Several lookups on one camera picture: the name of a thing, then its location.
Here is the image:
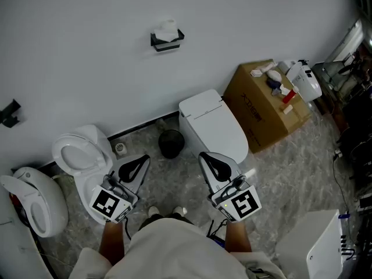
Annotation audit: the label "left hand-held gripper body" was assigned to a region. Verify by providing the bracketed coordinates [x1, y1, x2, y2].
[88, 171, 140, 225]

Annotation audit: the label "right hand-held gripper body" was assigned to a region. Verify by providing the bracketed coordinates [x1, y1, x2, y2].
[206, 174, 263, 223]

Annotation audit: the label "white toilet paper roll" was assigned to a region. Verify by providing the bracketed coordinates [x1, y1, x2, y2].
[153, 18, 178, 42]

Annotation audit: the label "person's left forearm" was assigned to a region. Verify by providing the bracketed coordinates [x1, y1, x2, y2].
[98, 221, 126, 266]

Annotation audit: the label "person's right forearm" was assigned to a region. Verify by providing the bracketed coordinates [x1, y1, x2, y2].
[225, 219, 252, 254]

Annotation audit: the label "white closed smart toilet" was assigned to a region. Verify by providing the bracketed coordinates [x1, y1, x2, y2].
[178, 88, 250, 165]

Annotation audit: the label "white toilet with open lid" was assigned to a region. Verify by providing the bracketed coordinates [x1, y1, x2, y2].
[51, 123, 121, 226]

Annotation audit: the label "white plastic appliance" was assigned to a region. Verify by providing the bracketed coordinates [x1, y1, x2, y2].
[277, 59, 323, 103]

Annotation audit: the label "black mesh waste bin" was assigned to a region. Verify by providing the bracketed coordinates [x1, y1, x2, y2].
[158, 129, 185, 160]

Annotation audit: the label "person's dark trousers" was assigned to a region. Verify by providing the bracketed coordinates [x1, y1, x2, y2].
[138, 213, 194, 232]

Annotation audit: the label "black device with blue screen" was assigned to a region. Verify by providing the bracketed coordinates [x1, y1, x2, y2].
[208, 233, 227, 249]

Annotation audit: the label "brown cardboard box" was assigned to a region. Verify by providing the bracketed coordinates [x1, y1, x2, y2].
[222, 59, 312, 154]

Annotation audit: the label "white cabinet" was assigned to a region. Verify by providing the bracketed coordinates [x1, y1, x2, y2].
[274, 209, 344, 279]

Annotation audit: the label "person's white shirt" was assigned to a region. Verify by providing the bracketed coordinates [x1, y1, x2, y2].
[68, 217, 288, 279]

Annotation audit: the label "grey crumpled wrapper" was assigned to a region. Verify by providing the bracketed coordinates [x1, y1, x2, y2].
[270, 85, 290, 96]

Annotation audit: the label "red bottle with white cap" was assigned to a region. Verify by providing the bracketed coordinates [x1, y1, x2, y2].
[282, 86, 299, 104]

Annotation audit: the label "dark equipment rack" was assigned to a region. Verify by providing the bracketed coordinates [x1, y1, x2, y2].
[338, 48, 372, 244]

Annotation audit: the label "black floor cable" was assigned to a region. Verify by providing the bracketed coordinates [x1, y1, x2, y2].
[332, 152, 360, 244]

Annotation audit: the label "black metal wall shelf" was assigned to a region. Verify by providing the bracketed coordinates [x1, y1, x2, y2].
[150, 28, 185, 52]

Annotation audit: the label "black wall bracket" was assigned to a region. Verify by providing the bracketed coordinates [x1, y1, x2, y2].
[0, 98, 22, 128]

